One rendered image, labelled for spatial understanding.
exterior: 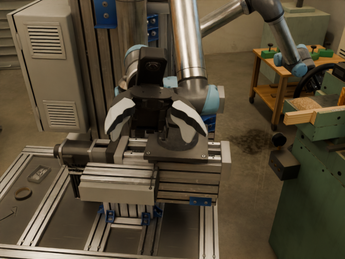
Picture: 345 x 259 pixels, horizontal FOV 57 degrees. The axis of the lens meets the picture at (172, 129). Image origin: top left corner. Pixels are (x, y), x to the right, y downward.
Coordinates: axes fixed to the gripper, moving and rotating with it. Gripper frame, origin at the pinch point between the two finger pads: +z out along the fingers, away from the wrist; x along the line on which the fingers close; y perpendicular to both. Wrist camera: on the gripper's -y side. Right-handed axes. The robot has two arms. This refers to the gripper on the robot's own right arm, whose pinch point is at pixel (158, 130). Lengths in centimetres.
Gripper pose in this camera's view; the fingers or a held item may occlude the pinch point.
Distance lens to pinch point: 46.7
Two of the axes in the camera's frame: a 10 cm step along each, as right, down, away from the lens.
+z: 1.6, 5.4, -8.2
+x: -9.8, -0.3, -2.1
